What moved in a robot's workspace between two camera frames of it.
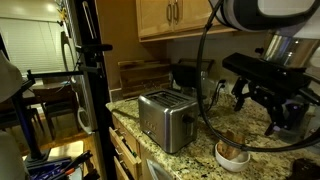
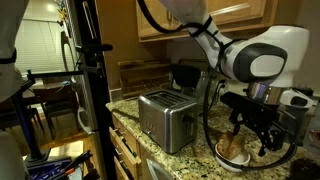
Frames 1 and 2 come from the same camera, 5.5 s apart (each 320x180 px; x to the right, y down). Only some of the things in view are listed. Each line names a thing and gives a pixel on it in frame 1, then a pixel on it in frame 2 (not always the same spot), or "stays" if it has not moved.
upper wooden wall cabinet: [161, 20] stays
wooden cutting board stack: [141, 76] stays
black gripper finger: [237, 92] → [236, 118]
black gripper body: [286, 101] → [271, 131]
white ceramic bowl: [236, 164] stays
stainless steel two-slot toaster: [168, 118] stays
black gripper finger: [278, 120] → [266, 142]
